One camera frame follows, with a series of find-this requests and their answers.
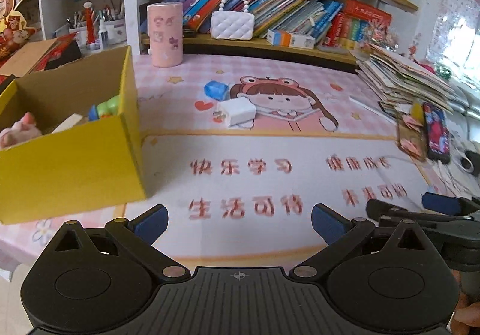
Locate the green toy figure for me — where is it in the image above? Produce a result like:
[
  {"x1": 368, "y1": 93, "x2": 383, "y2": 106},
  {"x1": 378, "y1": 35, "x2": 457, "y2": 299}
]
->
[{"x1": 88, "y1": 95, "x2": 120, "y2": 122}]

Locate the white charger block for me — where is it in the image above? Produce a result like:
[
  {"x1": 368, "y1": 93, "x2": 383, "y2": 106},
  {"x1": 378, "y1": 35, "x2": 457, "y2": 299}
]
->
[{"x1": 213, "y1": 97, "x2": 256, "y2": 128}]

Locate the blue small toy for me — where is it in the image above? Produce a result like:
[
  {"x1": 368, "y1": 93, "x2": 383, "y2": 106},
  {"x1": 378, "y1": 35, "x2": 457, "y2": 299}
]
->
[{"x1": 203, "y1": 80, "x2": 230, "y2": 102}]

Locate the smartphone with red screen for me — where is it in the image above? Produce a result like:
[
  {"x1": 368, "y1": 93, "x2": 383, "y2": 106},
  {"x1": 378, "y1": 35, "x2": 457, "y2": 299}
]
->
[{"x1": 422, "y1": 102, "x2": 451, "y2": 164}]

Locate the yellow cardboard box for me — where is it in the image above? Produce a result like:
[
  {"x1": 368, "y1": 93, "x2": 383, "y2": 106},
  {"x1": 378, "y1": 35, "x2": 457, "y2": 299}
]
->
[{"x1": 1, "y1": 47, "x2": 146, "y2": 225}]

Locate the stack of papers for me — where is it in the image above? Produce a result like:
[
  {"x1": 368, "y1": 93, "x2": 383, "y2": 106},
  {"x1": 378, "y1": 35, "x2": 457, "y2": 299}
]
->
[{"x1": 350, "y1": 45, "x2": 468, "y2": 115}]

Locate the pink checked desk mat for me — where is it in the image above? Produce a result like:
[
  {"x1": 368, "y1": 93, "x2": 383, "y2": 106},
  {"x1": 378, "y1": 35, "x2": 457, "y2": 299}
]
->
[{"x1": 1, "y1": 55, "x2": 478, "y2": 270}]

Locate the white eraser block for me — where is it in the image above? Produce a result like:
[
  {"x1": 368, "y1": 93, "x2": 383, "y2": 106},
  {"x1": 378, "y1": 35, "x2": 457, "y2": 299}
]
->
[{"x1": 52, "y1": 113, "x2": 87, "y2": 133}]

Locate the pink plush pig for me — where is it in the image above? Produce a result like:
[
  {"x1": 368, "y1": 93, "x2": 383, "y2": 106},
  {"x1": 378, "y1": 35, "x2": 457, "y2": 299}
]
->
[{"x1": 0, "y1": 112, "x2": 42, "y2": 149}]

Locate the red thick book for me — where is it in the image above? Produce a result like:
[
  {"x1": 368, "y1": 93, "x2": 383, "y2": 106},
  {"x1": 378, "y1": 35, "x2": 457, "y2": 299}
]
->
[{"x1": 321, "y1": 0, "x2": 392, "y2": 50}]

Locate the orange white small box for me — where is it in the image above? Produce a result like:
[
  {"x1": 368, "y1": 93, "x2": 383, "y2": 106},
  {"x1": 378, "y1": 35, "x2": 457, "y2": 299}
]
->
[{"x1": 266, "y1": 29, "x2": 316, "y2": 50}]

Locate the brown cardboard sheet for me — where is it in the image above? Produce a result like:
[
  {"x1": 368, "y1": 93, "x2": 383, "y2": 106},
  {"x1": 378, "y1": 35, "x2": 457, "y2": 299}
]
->
[{"x1": 0, "y1": 39, "x2": 57, "y2": 77}]

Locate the pen holder with pens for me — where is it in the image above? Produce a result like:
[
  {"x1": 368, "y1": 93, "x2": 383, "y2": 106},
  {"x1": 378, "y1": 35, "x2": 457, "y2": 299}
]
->
[{"x1": 66, "y1": 1, "x2": 127, "y2": 50}]

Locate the pink cylindrical cup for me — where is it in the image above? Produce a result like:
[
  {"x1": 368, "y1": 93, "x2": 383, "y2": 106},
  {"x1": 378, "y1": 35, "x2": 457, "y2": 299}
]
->
[{"x1": 147, "y1": 2, "x2": 183, "y2": 68}]

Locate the white quilted handbag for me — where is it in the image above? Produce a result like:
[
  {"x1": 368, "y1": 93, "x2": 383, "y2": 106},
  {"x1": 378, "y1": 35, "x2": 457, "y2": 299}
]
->
[{"x1": 210, "y1": 0, "x2": 255, "y2": 41}]

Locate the red cartoon paper decoration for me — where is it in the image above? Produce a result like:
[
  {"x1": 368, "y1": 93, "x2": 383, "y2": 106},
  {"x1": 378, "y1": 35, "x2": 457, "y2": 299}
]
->
[{"x1": 0, "y1": 0, "x2": 37, "y2": 62}]

